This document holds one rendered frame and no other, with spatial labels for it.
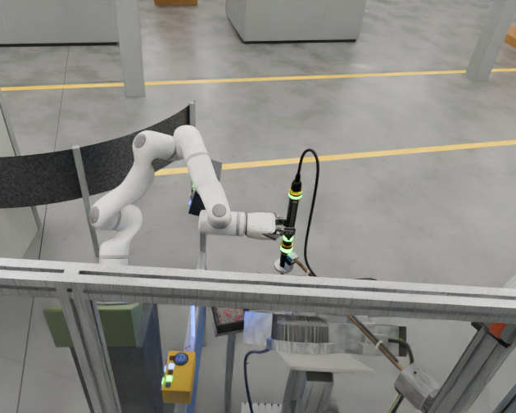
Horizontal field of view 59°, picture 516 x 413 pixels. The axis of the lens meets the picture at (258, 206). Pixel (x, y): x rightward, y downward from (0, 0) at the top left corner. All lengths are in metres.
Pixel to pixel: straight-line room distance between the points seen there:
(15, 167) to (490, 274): 3.58
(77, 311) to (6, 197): 2.61
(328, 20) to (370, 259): 5.00
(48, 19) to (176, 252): 4.64
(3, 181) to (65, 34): 4.44
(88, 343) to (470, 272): 3.52
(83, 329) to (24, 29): 6.84
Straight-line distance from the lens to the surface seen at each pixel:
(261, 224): 1.56
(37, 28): 7.49
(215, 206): 1.49
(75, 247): 3.83
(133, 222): 2.03
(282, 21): 7.72
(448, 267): 4.02
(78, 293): 0.77
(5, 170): 3.26
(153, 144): 1.79
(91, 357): 0.91
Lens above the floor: 2.59
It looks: 39 degrees down
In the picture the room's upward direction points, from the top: 6 degrees clockwise
